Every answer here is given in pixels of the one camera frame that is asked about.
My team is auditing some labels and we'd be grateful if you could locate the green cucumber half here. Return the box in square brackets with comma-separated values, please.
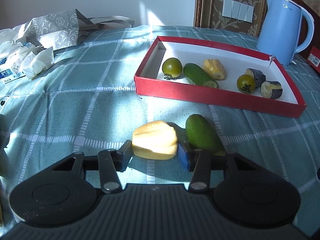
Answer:
[185, 114, 226, 156]

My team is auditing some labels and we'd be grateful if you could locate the eggplant piece dark skin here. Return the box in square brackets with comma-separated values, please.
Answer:
[245, 68, 266, 88]

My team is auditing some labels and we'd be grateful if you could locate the cut cucumber piece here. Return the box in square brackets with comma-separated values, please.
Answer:
[183, 63, 219, 88]

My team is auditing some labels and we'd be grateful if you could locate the green tomato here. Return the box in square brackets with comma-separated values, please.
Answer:
[162, 57, 183, 80]
[236, 74, 255, 94]

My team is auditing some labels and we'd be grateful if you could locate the red shallow cardboard tray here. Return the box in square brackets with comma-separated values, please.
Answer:
[134, 36, 306, 118]

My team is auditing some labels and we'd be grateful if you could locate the yellow starfruit piece in tray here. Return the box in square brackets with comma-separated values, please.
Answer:
[203, 59, 226, 80]

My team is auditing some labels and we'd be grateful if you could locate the white crumpled tissue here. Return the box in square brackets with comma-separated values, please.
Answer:
[21, 47, 54, 80]

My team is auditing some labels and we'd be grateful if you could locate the silver patterned gift bag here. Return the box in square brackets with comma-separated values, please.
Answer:
[24, 9, 136, 50]

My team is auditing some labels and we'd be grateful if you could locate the white plastic tissue pack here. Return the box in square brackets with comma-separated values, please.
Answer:
[0, 27, 38, 86]

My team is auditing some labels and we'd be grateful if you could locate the red small box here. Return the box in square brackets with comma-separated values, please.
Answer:
[307, 46, 320, 73]

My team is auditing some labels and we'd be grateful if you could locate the light blue electric kettle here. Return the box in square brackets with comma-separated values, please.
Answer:
[257, 0, 315, 66]

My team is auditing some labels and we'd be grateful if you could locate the white wall switch panel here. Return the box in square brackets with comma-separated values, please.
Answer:
[222, 0, 254, 23]

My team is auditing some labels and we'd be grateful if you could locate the ornate wooden frame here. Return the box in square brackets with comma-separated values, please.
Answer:
[194, 0, 267, 36]

